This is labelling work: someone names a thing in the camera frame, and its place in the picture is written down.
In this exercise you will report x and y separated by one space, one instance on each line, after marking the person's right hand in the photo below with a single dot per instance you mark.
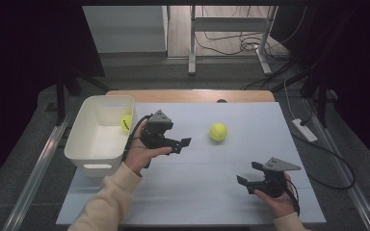
281 205

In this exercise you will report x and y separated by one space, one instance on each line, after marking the white power strip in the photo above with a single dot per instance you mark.
304 130

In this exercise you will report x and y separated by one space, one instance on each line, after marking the aluminium floor rail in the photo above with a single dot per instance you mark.
38 173
343 173

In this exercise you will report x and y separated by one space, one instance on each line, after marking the person's left hand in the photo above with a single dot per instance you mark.
138 154

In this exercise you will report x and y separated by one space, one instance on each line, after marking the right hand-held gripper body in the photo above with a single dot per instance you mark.
274 184

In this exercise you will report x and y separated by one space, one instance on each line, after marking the yellow tennis ball black mark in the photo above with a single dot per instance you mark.
126 123

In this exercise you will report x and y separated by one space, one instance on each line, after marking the black metal stand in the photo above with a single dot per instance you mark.
60 96
322 96

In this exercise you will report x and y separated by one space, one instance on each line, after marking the white cabinet panel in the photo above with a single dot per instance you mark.
125 29

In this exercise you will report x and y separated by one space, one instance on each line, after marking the white plastic bin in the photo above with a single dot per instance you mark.
99 144

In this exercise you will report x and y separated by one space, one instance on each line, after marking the white metal stand frame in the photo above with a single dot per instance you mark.
191 41

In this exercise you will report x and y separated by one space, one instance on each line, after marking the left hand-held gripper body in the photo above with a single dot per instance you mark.
154 134

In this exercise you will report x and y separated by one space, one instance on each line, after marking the white table cover sheet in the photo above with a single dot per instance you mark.
199 179

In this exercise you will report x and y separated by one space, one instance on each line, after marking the dark table grommet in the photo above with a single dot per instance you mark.
221 101

